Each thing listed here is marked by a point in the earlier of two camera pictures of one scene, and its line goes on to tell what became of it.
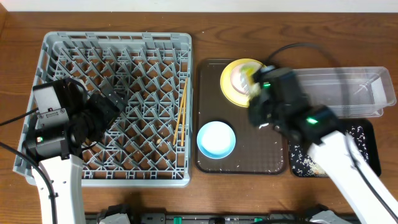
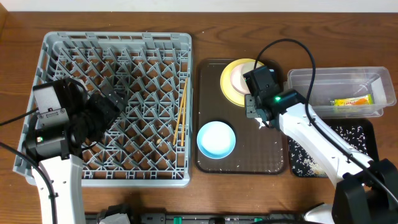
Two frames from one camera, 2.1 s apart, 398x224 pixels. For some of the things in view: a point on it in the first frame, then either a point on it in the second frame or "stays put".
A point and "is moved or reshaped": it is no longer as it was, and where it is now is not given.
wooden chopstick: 183,120 stays put
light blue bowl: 216,140 stays put
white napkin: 267,124 stays put
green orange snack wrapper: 254,88 is moved or reshaped
